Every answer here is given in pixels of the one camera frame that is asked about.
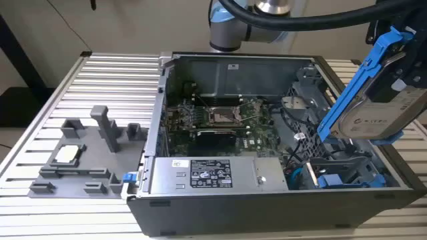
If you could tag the hard disk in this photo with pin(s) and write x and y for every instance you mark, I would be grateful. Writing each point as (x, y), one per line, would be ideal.
(367, 117)

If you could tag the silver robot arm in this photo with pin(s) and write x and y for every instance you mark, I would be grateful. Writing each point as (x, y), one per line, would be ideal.
(229, 32)

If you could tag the grey metal disk bay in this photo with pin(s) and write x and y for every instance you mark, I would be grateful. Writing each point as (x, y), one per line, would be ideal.
(349, 170)

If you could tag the perforated metal drive cage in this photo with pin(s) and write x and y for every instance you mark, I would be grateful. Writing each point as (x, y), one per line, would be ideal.
(300, 90)

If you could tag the green motherboard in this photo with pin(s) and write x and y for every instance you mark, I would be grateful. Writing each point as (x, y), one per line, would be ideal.
(263, 132)

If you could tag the blue plastic bay latch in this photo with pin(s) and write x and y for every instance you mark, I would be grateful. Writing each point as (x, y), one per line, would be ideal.
(329, 181)

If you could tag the CPU socket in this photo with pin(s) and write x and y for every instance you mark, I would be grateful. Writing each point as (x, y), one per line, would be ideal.
(220, 117)

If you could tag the black graphics card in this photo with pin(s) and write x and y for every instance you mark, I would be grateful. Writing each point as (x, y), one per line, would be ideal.
(213, 146)

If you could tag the dark grey PC case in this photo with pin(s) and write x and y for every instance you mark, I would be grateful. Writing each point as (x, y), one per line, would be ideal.
(233, 215)

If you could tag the silver power supply unit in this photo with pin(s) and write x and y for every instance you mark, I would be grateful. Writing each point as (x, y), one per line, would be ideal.
(167, 175)

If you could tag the blue case release latch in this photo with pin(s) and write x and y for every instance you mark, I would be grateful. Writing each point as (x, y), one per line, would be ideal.
(129, 178)

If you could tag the black table corner cap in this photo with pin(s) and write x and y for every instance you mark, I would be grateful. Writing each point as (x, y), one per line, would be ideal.
(87, 53)

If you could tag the grey parts rack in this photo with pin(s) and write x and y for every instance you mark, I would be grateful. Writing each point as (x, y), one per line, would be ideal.
(100, 160)

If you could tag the silver CPU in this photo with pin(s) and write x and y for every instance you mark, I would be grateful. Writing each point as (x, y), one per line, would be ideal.
(67, 153)

